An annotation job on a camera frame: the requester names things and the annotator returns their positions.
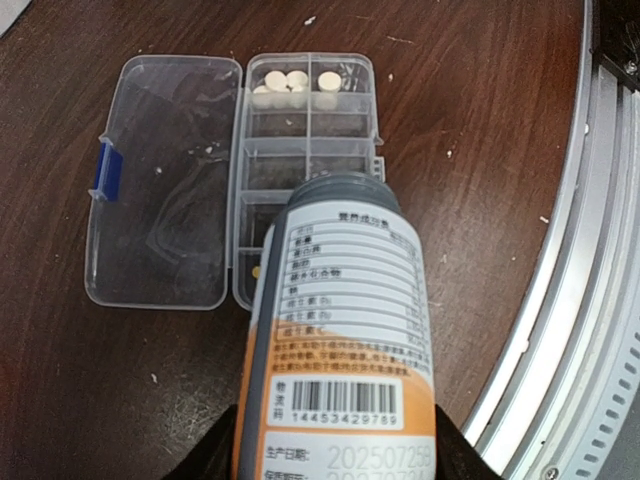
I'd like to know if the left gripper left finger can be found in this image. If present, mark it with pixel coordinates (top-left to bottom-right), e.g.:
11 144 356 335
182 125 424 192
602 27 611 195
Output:
169 405 238 480

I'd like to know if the grey cap supplement bottle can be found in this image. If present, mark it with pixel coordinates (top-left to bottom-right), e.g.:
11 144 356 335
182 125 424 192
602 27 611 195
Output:
230 173 436 479

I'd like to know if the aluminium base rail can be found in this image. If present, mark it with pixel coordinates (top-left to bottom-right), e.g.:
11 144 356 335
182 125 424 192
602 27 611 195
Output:
463 1 639 479

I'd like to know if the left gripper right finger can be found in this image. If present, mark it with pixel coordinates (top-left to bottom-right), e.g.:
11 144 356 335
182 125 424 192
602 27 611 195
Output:
435 405 502 480

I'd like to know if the clear plastic pill organizer box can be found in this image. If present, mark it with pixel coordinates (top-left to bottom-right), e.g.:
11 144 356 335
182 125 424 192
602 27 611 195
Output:
84 52 385 311

